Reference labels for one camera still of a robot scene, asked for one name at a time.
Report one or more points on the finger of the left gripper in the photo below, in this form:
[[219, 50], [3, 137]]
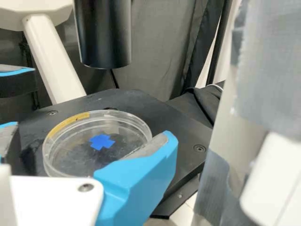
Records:
[[11, 70]]

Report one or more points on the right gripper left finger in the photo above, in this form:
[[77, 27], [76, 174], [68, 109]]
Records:
[[7, 136]]

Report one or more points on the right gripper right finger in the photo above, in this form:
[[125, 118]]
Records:
[[141, 179]]

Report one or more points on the petri dish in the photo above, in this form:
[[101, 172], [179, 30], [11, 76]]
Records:
[[77, 131]]

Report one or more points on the white pipette stand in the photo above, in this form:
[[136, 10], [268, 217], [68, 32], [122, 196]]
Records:
[[225, 131]]

